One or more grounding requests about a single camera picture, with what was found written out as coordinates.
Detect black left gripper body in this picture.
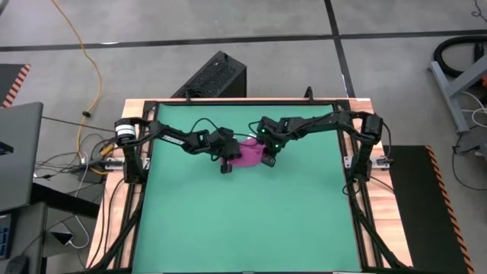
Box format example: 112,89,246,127
207,127,243,175

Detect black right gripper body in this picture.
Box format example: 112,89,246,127
256,116,296,168

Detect magenta towel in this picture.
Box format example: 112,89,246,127
228,137,269,170

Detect black computer tower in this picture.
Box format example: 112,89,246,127
170,50,247,99

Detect green table mat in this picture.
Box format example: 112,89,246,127
131,103,362,272

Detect black power adapter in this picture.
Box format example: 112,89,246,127
78,169,106,184

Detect large black orange-striped floor mat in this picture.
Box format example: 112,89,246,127
382,145,475,274

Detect black desk base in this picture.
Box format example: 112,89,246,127
30,181,102,220

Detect grey metal stand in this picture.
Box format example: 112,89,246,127
428,53,487,134

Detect dark smartphone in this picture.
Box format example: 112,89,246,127
51,230,75,247

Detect grey laptop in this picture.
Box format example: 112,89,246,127
0,101,44,212

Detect grey side desk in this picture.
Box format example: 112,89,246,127
0,201,49,274

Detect small black orange-striped floor mat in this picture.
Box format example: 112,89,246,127
0,63,31,110

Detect dark keyboard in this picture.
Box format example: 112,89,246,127
0,215,12,260

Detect black computer mouse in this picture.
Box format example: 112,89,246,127
3,254,30,274

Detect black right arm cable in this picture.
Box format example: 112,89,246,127
247,120,267,135

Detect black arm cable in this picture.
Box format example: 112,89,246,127
247,120,267,135
189,116,256,139

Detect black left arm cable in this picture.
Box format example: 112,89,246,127
189,116,256,139

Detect black metal table frame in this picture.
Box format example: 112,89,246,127
87,98,414,274

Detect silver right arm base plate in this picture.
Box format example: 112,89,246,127
344,155,395,169

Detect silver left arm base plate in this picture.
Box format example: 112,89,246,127
104,158,149,170

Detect yellow cable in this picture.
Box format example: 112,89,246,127
51,0,113,176

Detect straight black floor cable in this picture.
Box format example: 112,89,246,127
41,116,117,133

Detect white charging cable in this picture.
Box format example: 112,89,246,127
68,215,91,250

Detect tangled black floor cables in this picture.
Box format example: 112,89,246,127
33,132,119,180

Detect curved black floor cable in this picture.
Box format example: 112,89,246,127
451,135,487,191

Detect black hose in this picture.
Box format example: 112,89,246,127
433,35,487,79

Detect white floor cables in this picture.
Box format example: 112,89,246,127
462,91,487,129

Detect thin black cable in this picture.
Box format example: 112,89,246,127
470,0,487,18

